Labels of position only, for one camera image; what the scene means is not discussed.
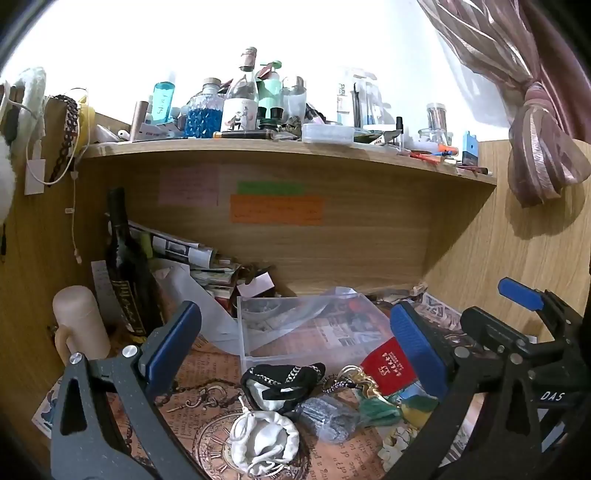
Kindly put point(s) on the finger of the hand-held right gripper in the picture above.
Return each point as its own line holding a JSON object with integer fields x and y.
{"x": 491, "y": 330}
{"x": 519, "y": 291}

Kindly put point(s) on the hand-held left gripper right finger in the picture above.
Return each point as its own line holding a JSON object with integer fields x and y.
{"x": 415, "y": 346}

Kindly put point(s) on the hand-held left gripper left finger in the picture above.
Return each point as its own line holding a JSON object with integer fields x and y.
{"x": 173, "y": 344}

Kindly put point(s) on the white floral scrunchie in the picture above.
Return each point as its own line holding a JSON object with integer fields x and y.
{"x": 399, "y": 441}

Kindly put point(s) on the grey glitter scrunchie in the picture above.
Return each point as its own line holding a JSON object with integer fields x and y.
{"x": 330, "y": 420}

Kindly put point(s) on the clear plastic storage box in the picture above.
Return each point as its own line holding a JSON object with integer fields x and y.
{"x": 295, "y": 341}

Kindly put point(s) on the red paper charm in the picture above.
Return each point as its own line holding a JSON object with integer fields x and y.
{"x": 390, "y": 367}

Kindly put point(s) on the white translucent plastic sheet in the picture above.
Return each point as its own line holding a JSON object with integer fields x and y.
{"x": 194, "y": 309}

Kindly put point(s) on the dark wine bottle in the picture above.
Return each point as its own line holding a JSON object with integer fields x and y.
{"x": 127, "y": 272}

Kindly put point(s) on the pile of newspapers and books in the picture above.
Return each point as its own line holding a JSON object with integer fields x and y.
{"x": 184, "y": 256}

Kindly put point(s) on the small white card box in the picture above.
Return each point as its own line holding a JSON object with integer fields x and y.
{"x": 255, "y": 285}

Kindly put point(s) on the clear plastic bag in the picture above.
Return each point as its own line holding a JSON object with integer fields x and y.
{"x": 323, "y": 305}

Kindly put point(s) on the vintage newspaper print mat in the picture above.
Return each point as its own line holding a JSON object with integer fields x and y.
{"x": 337, "y": 459}

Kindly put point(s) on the pink sticky note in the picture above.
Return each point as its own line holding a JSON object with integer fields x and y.
{"x": 188, "y": 185}

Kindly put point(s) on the orange marker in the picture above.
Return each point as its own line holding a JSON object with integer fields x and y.
{"x": 447, "y": 150}

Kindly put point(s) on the red pen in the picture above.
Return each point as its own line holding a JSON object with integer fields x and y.
{"x": 425, "y": 157}

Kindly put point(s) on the orange sticky note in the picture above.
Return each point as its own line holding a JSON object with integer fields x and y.
{"x": 277, "y": 210}

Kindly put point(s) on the pink striped curtain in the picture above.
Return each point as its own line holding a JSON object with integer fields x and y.
{"x": 540, "y": 115}

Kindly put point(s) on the green sticky note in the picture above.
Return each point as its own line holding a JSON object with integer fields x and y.
{"x": 271, "y": 188}

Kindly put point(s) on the glass jar with lid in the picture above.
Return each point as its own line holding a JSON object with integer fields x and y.
{"x": 435, "y": 122}

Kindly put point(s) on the white carton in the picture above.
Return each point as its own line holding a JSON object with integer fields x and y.
{"x": 157, "y": 130}

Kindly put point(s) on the wooden shelf board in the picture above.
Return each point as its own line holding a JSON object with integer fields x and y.
{"x": 277, "y": 152}

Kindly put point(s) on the dark pen with gold ends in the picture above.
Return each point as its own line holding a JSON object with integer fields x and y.
{"x": 242, "y": 134}

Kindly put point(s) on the brown cardboard tube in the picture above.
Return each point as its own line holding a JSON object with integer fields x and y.
{"x": 138, "y": 120}

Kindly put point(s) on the clear rectangular plastic case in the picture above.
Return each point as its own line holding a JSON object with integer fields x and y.
{"x": 328, "y": 133}

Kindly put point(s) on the blue liquid glass bottle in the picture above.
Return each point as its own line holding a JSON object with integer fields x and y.
{"x": 204, "y": 115}

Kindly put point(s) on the brown braided band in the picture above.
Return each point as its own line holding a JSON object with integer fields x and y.
{"x": 67, "y": 134}

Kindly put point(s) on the yellow plastic holder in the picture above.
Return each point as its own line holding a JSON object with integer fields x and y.
{"x": 87, "y": 120}

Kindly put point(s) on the light blue bottle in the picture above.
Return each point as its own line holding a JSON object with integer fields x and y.
{"x": 163, "y": 104}

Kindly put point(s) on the clear bottle with white label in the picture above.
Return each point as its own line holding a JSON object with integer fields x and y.
{"x": 239, "y": 108}

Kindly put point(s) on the black ink bottle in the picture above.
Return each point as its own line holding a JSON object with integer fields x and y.
{"x": 277, "y": 114}
{"x": 263, "y": 114}

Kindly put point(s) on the clear blister tool pack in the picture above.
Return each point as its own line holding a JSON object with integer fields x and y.
{"x": 360, "y": 99}

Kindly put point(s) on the mint green pump bottle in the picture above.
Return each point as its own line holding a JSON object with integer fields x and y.
{"x": 270, "y": 92}

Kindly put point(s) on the small clear bottle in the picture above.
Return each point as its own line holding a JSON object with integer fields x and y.
{"x": 294, "y": 99}

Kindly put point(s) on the white fluffy cloth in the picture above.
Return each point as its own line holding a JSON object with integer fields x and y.
{"x": 27, "y": 97}

